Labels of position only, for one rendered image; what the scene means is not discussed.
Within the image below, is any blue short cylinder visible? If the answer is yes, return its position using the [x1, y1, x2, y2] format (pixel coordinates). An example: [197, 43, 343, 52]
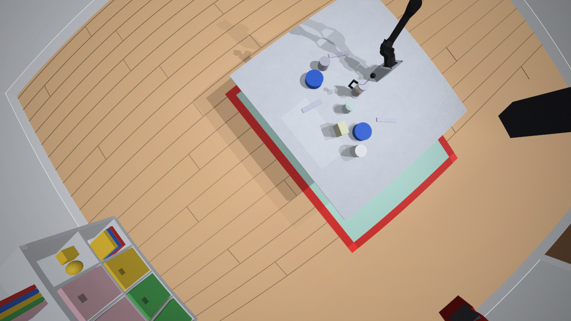
[352, 122, 372, 141]
[305, 70, 324, 89]

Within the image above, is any french press coffee maker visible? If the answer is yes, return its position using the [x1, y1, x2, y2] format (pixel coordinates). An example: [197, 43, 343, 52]
[348, 73, 376, 99]

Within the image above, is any pale lavender flat bar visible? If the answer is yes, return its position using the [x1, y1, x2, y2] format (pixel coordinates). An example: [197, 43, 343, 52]
[328, 51, 349, 58]
[377, 117, 397, 123]
[301, 99, 323, 113]

